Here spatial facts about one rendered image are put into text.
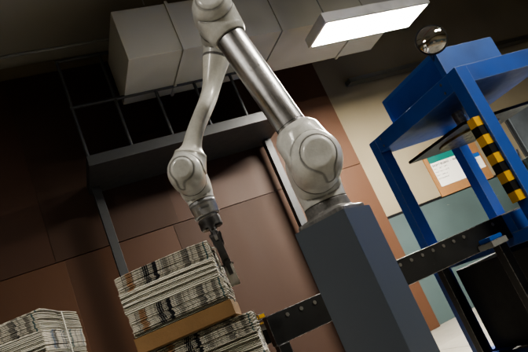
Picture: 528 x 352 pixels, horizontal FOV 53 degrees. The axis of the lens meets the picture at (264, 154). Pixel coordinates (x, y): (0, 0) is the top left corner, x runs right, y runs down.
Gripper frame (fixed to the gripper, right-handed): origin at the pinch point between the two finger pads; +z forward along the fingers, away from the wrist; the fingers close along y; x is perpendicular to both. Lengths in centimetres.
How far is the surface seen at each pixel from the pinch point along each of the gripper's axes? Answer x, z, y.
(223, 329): -7.6, 14.6, 17.9
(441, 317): 187, 93, -447
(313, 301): 26, 18, -53
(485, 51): 180, -67, -100
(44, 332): -54, -5, 17
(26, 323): -58, -9, 18
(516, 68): 178, -46, -82
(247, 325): -0.9, 16.4, 18.1
